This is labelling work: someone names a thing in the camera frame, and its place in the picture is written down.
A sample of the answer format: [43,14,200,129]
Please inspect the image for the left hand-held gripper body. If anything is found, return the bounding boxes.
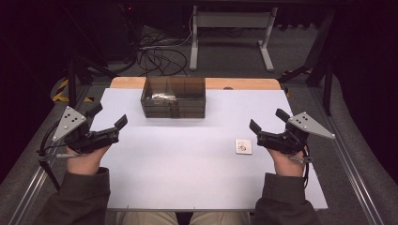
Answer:
[51,106,111,155]

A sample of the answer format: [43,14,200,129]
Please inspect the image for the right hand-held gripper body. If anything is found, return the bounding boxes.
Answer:
[256,112,336,156]

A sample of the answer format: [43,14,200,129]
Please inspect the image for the small white card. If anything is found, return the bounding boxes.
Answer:
[235,138,253,156]

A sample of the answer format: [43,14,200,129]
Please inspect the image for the smoky transparent drawer box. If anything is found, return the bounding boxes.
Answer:
[140,76,207,119]

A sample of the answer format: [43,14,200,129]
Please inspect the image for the person's right hand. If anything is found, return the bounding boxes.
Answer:
[267,148,306,178]

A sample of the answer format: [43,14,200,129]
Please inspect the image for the person's left hand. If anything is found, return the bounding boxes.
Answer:
[66,143,111,176]

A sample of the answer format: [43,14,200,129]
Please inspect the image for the black tripod stand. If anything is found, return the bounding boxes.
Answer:
[62,46,118,109]

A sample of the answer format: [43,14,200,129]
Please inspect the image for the yellow black hazard tape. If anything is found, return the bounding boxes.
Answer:
[51,78,95,103]

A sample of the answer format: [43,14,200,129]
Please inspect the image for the shiny clear packet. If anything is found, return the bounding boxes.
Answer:
[146,91,172,101]

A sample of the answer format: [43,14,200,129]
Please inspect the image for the black angled stand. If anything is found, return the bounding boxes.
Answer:
[278,8,336,116]

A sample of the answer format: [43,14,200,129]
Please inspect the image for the white board sheet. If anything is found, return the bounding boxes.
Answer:
[90,87,329,211]

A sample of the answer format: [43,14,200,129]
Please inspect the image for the black equipment case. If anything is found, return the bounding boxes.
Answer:
[102,3,142,60]

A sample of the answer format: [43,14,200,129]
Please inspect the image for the person's right leg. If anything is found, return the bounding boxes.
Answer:
[189,211,252,225]

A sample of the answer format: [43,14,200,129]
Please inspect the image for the person's leg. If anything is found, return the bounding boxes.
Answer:
[189,211,252,225]
[115,211,177,225]

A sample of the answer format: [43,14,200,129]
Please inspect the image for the person's left leg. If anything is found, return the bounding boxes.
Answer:
[115,211,177,225]

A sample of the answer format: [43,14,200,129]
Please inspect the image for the white metal stand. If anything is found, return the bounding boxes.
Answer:
[189,5,279,73]

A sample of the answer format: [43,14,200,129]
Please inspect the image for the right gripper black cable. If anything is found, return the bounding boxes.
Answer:
[289,144,314,190]

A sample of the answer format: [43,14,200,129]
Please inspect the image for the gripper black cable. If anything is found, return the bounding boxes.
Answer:
[37,120,79,191]
[289,144,314,190]

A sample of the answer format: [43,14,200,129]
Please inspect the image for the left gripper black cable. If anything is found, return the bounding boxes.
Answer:
[37,120,79,191]

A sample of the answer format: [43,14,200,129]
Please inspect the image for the aluminium rail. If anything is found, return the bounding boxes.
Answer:
[8,83,92,225]
[308,87,384,225]

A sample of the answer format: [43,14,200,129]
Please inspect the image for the black floor cables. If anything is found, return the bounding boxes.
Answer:
[135,27,193,78]

